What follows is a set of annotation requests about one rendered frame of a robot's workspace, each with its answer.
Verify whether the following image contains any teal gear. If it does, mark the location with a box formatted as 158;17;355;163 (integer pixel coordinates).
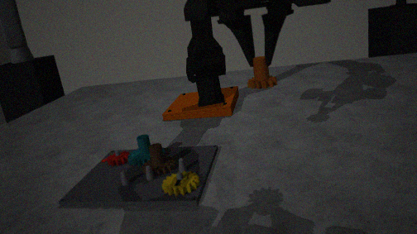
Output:
127;135;151;167

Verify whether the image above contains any yellow gear with black stripe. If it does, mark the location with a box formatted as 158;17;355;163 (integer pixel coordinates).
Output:
162;171;200;196

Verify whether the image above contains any brown gear with tall hub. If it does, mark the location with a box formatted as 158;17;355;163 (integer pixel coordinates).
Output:
247;56;277;89

